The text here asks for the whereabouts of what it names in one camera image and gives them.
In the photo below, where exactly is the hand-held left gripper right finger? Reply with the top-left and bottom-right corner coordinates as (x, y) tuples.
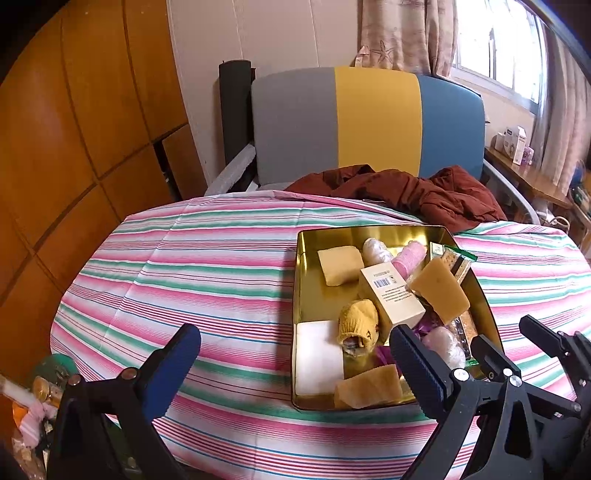
(390, 324), (542, 480)

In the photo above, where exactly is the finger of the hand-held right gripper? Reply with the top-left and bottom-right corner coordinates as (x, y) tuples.
(518, 315), (591, 398)
(470, 333), (583, 414)

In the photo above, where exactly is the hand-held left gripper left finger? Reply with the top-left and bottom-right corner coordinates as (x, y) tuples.
(46, 323), (202, 480)

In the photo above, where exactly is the purple bag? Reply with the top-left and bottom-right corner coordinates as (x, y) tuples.
(374, 314), (444, 370)

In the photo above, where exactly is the white plastic bag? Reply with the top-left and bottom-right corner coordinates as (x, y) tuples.
(422, 325), (467, 370)
(361, 237), (395, 266)

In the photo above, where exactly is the yellow sponge block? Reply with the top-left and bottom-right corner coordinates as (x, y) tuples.
(318, 247), (365, 287)
(406, 256), (471, 324)
(333, 364), (403, 411)

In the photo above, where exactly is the yellow knit sock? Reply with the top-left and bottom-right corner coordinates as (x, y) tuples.
(338, 299), (382, 358)

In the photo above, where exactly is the cream cardboard box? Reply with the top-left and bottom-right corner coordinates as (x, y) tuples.
(359, 263), (426, 330)

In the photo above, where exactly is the black striped cracker packet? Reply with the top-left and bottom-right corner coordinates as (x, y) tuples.
(438, 247), (476, 284)

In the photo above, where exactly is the pink tape roll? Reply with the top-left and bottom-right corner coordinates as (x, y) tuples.
(392, 242), (428, 280)

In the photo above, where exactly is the gold metal tin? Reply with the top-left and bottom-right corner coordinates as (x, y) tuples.
(291, 225), (506, 411)

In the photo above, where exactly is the white sponge block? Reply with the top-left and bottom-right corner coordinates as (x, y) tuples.
(294, 320), (345, 397)

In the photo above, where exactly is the striped tablecloth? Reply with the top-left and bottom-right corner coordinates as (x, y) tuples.
(50, 191), (591, 480)

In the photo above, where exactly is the green round lid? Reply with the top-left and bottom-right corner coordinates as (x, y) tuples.
(32, 353), (77, 384)

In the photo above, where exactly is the amber glass jar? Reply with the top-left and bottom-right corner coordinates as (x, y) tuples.
(31, 376), (63, 407)

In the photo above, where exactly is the pink cloth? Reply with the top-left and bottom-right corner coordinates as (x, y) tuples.
(18, 401), (58, 448)

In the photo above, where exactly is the wooden desk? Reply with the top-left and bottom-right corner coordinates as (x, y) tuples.
(485, 147), (573, 208)

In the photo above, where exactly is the blue round container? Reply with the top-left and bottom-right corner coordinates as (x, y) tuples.
(570, 159), (591, 199)

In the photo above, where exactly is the rust brown cloth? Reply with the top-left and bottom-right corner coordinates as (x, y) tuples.
(284, 164), (509, 234)

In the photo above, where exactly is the pale window curtain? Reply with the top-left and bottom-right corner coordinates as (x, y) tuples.
(531, 28), (591, 195)

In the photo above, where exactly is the grey yellow blue chair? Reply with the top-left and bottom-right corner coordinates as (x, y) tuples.
(205, 67), (543, 227)

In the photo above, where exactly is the wooden wardrobe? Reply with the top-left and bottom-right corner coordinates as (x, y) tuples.
(0, 0), (208, 416)

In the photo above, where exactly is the window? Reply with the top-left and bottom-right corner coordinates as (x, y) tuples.
(455, 0), (548, 104)

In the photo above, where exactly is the beige star print curtain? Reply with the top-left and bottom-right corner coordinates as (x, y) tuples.
(355, 0), (458, 77)

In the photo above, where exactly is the black post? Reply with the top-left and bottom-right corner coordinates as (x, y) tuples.
(218, 59), (256, 167)

